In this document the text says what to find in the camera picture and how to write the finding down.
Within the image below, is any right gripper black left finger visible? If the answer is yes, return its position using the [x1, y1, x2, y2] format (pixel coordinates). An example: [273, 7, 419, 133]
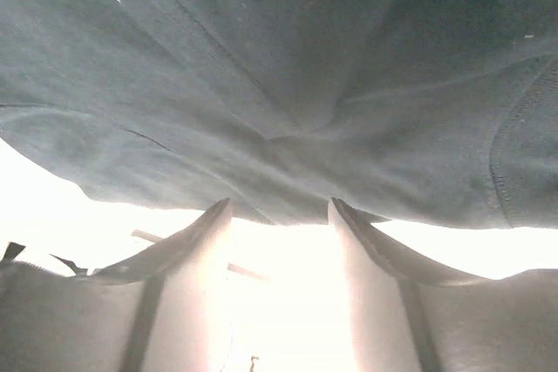
[95, 199, 233, 371]

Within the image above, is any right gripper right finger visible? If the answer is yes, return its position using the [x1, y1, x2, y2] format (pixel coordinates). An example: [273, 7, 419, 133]
[328, 199, 483, 371]

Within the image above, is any black t shirt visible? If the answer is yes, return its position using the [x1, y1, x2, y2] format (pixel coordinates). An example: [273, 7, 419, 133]
[1, 0, 557, 229]

